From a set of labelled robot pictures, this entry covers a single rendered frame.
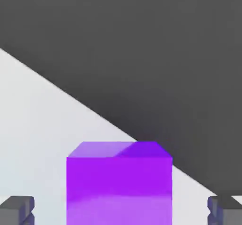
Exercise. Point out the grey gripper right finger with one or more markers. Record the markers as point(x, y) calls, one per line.
point(229, 214)

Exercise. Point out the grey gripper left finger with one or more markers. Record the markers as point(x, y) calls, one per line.
point(13, 210)

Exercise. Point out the small purple cube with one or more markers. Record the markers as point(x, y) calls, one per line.
point(119, 187)

